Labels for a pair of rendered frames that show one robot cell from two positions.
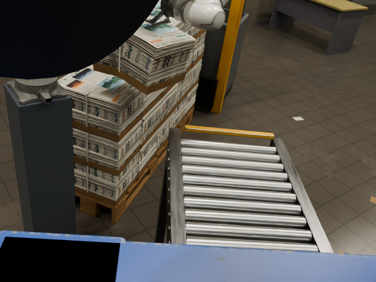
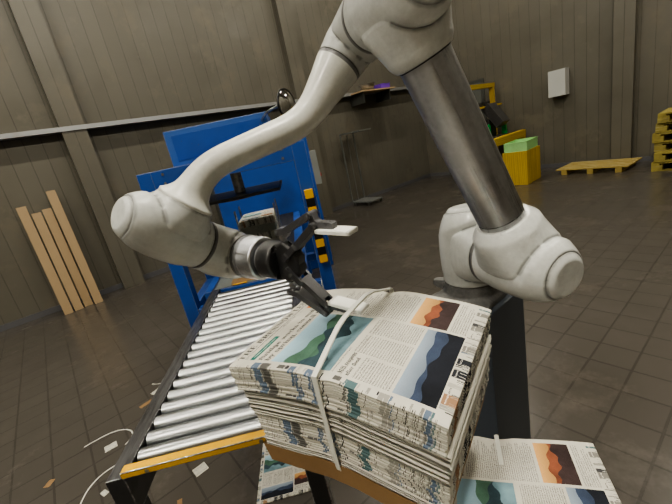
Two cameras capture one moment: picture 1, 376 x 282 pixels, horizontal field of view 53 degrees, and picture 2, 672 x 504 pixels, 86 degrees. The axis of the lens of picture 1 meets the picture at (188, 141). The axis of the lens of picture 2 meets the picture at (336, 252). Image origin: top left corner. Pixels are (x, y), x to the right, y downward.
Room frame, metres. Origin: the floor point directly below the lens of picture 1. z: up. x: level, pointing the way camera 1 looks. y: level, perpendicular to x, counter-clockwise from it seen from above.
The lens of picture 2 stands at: (2.31, 0.32, 1.51)
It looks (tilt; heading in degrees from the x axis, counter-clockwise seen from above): 17 degrees down; 184
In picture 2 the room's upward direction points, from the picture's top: 12 degrees counter-clockwise
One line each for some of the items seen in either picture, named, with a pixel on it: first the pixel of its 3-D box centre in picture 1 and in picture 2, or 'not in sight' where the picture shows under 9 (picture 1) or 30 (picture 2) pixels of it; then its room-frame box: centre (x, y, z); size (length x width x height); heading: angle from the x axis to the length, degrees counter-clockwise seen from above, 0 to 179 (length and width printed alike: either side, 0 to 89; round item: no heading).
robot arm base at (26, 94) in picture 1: (38, 86); (466, 284); (1.29, 0.60, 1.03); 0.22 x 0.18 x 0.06; 41
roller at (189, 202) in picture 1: (241, 206); (237, 361); (1.09, -0.24, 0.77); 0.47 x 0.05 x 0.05; 98
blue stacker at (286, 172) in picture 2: not in sight; (274, 189); (-2.81, -0.74, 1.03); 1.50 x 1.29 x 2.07; 8
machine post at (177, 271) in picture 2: not in sight; (189, 297); (0.24, -0.80, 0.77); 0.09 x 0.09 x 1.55; 8
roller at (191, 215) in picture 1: (244, 219); (240, 353); (1.02, -0.25, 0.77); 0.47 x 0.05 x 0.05; 98
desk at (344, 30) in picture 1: (314, 18); not in sight; (6.16, -1.62, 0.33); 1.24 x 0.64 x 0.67; 41
